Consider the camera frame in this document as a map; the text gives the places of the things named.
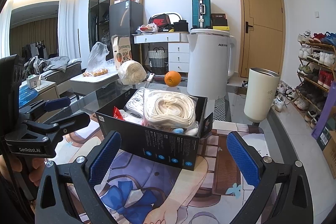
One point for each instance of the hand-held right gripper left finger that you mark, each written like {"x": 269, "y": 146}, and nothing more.
{"x": 105, "y": 155}

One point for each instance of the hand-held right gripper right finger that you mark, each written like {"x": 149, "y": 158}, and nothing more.
{"x": 244, "y": 158}

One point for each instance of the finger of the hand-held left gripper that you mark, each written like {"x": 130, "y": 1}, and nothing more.
{"x": 71, "y": 121}
{"x": 56, "y": 103}

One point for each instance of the red and white packet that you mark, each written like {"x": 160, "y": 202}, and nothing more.
{"x": 118, "y": 113}

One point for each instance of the black cardboard box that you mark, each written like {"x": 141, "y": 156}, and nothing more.
{"x": 162, "y": 145}

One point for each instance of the white plush toy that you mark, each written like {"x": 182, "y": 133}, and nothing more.
{"x": 179, "y": 130}

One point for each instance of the person's left hand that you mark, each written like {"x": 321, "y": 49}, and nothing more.
{"x": 35, "y": 172}

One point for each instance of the blue plastic packet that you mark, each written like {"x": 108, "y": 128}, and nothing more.
{"x": 26, "y": 95}

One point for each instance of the tissue box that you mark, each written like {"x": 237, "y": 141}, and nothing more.
{"x": 34, "y": 81}

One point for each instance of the white side table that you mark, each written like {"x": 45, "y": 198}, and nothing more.
{"x": 89, "y": 82}

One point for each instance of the grey clothes pile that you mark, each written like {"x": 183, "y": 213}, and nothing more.
{"x": 56, "y": 64}

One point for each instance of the clear plastic bag of kumquats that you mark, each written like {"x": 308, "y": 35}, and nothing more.
{"x": 97, "y": 58}

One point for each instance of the printed desk mat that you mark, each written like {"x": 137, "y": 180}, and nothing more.
{"x": 157, "y": 187}

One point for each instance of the cream tumbler cup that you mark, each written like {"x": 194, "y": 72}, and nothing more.
{"x": 260, "y": 98}

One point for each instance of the white sneakers on floor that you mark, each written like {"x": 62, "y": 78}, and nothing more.
{"x": 283, "y": 96}

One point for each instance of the white yarn ball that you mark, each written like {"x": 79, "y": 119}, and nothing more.
{"x": 131, "y": 72}

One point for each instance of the dark green box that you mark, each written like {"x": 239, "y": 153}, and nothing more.
{"x": 323, "y": 136}

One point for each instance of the printed fruit carton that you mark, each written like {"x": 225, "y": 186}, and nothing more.
{"x": 122, "y": 53}

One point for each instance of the brown cardboard box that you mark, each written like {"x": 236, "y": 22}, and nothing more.
{"x": 330, "y": 153}

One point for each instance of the purple board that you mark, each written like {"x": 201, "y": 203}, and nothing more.
{"x": 325, "y": 113}

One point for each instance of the white electric kettle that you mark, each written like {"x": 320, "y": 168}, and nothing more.
{"x": 207, "y": 64}

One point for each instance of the orange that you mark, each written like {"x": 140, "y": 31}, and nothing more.
{"x": 172, "y": 79}

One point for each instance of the woven basket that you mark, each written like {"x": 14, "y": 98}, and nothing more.
{"x": 157, "y": 62}

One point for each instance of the dark glass cabinet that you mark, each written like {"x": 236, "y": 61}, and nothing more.
{"x": 99, "y": 3}

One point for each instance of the grey fridge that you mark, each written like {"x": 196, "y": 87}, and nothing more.
{"x": 126, "y": 19}

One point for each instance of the shoe rack with shoes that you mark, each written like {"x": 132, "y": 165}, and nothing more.
{"x": 317, "y": 69}

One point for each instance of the white dresser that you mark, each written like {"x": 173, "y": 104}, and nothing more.
{"x": 178, "y": 56}

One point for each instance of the wooden door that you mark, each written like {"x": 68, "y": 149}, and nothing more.
{"x": 262, "y": 16}

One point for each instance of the black case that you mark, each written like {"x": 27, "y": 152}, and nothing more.
{"x": 181, "y": 26}

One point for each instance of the teal suitcase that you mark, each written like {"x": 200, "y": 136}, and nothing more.
{"x": 202, "y": 11}

